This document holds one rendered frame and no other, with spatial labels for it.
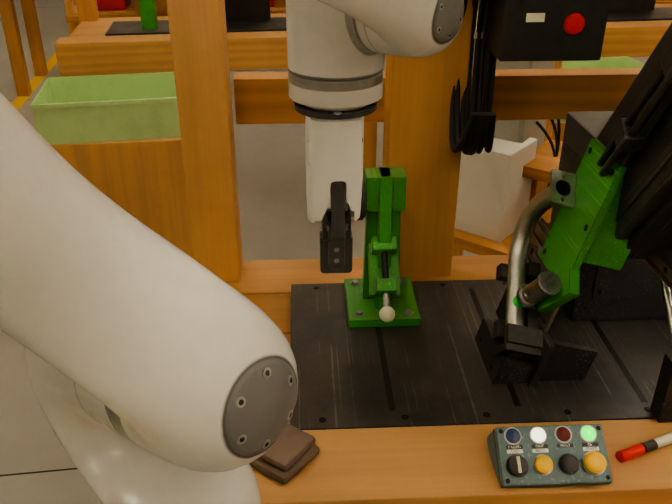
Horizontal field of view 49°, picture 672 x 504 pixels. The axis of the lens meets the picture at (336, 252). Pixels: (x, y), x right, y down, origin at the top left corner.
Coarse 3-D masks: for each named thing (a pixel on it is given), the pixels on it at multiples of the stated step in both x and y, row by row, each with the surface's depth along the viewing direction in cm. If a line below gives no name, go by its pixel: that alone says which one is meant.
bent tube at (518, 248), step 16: (560, 176) 112; (544, 192) 115; (560, 192) 116; (528, 208) 120; (544, 208) 117; (528, 224) 121; (512, 240) 123; (528, 240) 123; (512, 256) 122; (512, 272) 121; (512, 288) 120; (512, 304) 119; (512, 320) 118
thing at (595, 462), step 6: (588, 456) 98; (594, 456) 98; (600, 456) 98; (588, 462) 98; (594, 462) 98; (600, 462) 98; (606, 462) 98; (588, 468) 98; (594, 468) 98; (600, 468) 98
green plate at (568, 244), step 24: (600, 144) 109; (600, 168) 106; (624, 168) 101; (576, 192) 112; (600, 192) 105; (576, 216) 110; (600, 216) 105; (552, 240) 117; (576, 240) 109; (600, 240) 108; (624, 240) 108; (552, 264) 115; (576, 264) 108; (600, 264) 110
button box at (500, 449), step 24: (504, 432) 101; (528, 432) 101; (552, 432) 101; (576, 432) 101; (600, 432) 101; (504, 456) 99; (528, 456) 99; (552, 456) 99; (576, 456) 99; (504, 480) 98; (528, 480) 98; (552, 480) 98; (576, 480) 98; (600, 480) 98
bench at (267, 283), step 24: (264, 264) 157; (288, 264) 157; (312, 264) 157; (360, 264) 157; (456, 264) 157; (480, 264) 157; (240, 288) 148; (264, 288) 148; (288, 288) 148; (264, 312) 140; (288, 312) 140; (288, 336) 133
